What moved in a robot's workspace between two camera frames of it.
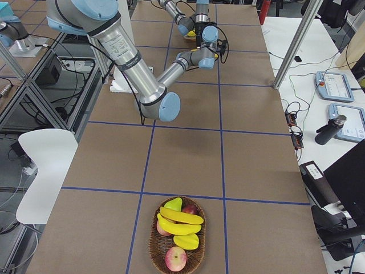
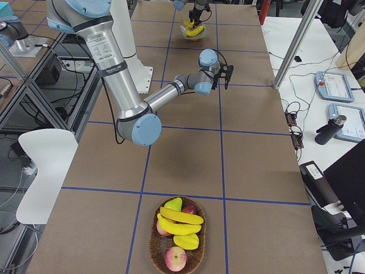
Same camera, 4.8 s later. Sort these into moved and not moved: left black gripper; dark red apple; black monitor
Moved: left black gripper
Not moved: dark red apple; black monitor
